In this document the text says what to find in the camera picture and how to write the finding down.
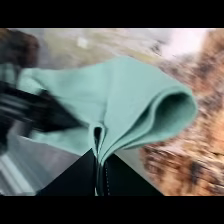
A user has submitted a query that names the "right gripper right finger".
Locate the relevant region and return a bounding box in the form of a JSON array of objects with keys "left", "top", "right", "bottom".
[{"left": 100, "top": 152, "right": 165, "bottom": 197}]

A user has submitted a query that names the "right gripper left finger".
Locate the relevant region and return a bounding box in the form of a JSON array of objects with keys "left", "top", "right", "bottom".
[{"left": 35, "top": 148, "right": 98, "bottom": 197}]

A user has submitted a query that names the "pale green shirt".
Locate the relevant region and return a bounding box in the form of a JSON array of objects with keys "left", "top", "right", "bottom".
[{"left": 16, "top": 55, "right": 199, "bottom": 165}]

